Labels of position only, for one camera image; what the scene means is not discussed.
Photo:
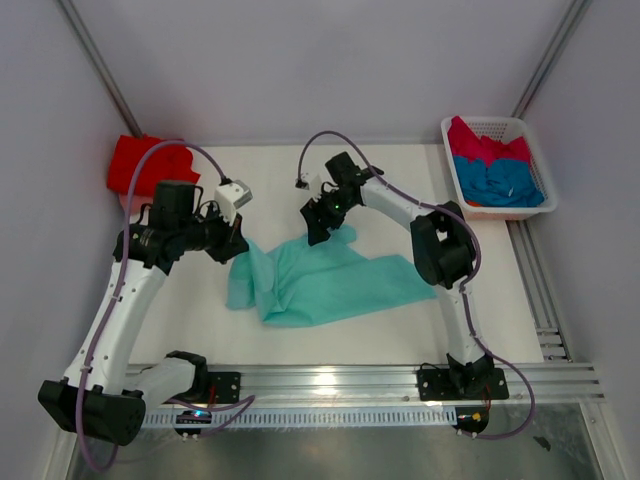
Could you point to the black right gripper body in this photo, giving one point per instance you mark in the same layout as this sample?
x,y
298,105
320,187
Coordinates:
x,y
332,206

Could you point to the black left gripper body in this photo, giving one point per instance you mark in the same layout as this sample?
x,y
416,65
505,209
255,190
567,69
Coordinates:
x,y
218,236

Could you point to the teal t shirt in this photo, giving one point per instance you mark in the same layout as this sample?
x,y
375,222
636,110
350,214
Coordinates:
x,y
297,285

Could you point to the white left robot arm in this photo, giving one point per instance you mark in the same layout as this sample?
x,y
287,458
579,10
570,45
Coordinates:
x,y
95,397

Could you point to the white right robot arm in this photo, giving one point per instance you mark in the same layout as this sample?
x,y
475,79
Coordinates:
x,y
444,252

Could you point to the red folded t shirt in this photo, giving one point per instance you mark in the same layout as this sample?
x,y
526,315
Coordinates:
x,y
169,163

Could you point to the pink folded t shirt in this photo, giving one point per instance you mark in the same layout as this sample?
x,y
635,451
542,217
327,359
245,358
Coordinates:
x,y
126,204

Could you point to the magenta t shirt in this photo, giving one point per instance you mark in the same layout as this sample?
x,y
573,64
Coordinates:
x,y
465,143

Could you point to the blue t shirt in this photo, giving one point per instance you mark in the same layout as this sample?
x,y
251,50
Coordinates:
x,y
505,184

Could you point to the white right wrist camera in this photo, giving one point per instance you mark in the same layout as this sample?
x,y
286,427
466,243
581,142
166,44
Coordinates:
x,y
312,184

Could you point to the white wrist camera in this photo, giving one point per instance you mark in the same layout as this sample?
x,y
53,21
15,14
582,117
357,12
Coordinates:
x,y
230,197
312,184

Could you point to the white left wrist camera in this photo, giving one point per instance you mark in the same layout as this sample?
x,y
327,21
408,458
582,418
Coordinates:
x,y
230,197

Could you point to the aluminium mounting rail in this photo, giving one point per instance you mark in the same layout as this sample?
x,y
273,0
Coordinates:
x,y
384,385

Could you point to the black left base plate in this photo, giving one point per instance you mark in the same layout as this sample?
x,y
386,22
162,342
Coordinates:
x,y
221,388

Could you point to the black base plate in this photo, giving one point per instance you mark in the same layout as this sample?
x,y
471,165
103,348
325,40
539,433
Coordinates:
x,y
448,384
221,388

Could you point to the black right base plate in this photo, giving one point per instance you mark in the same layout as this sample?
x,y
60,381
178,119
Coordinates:
x,y
448,384

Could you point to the white slotted cable duct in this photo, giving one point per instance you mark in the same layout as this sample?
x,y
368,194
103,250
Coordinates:
x,y
302,417

